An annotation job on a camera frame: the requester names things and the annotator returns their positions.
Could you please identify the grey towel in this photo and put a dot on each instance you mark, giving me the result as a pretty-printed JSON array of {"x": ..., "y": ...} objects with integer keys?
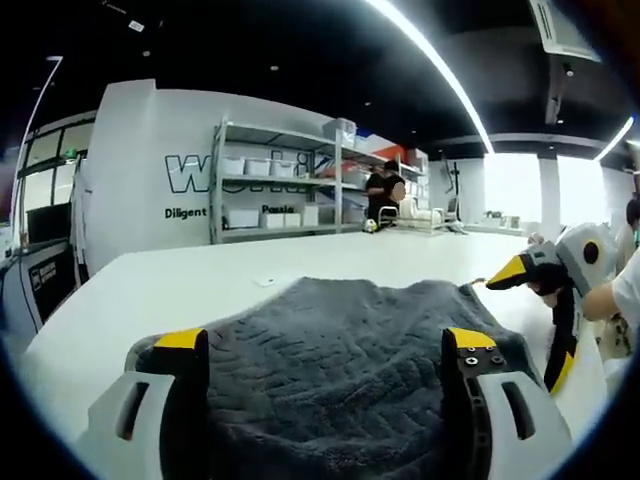
[{"x": 325, "y": 350}]

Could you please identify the black tripod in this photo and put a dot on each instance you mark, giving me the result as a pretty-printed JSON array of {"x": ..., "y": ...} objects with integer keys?
[{"x": 452, "y": 185}]

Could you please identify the white dish rack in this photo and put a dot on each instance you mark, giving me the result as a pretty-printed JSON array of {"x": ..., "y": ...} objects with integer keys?
[{"x": 415, "y": 215}]

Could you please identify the black cabinet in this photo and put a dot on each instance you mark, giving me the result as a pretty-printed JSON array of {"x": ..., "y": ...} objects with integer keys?
[{"x": 45, "y": 270}]

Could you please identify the ceiling air vent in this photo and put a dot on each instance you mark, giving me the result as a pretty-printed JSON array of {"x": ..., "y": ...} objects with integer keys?
[{"x": 565, "y": 27}]

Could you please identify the ceiling light strip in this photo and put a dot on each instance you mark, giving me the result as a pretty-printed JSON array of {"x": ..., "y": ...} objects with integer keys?
[{"x": 440, "y": 65}]

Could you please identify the rows of white storage boxes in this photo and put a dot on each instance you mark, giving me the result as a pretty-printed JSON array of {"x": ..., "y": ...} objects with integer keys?
[{"x": 257, "y": 166}]

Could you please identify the grey metal shelving rack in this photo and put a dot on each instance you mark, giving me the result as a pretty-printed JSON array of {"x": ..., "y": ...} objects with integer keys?
[{"x": 280, "y": 140}]

